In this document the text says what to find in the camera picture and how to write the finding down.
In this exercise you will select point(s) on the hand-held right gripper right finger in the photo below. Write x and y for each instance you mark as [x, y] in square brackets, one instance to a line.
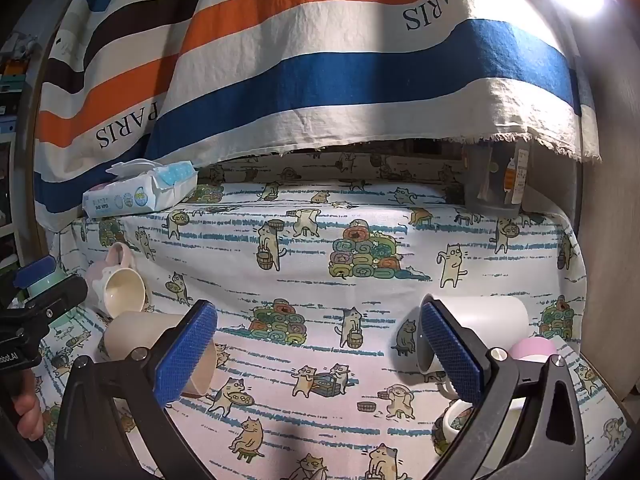
[452, 357]

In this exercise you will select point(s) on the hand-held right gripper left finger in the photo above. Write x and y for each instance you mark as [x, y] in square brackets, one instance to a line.
[186, 357]

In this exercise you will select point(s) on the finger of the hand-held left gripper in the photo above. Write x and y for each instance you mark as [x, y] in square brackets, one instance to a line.
[35, 270]
[60, 292]

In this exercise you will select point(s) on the beige cup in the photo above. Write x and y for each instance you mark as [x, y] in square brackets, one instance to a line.
[131, 332]

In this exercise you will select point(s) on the patterned small cup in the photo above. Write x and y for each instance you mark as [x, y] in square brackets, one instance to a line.
[452, 425]

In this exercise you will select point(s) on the person's left hand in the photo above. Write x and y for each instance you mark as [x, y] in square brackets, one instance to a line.
[27, 417]

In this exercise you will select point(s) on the white mug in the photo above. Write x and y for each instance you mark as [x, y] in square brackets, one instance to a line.
[495, 320]

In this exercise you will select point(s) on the wet wipes pack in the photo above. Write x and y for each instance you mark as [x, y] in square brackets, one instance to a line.
[131, 197]

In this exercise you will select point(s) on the cat printed tablecloth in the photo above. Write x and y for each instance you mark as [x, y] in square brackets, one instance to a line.
[310, 280]

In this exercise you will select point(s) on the clear plastic container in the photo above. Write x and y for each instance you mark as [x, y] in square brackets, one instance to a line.
[492, 180]

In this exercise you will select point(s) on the striped blanket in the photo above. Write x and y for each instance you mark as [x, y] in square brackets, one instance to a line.
[300, 85]

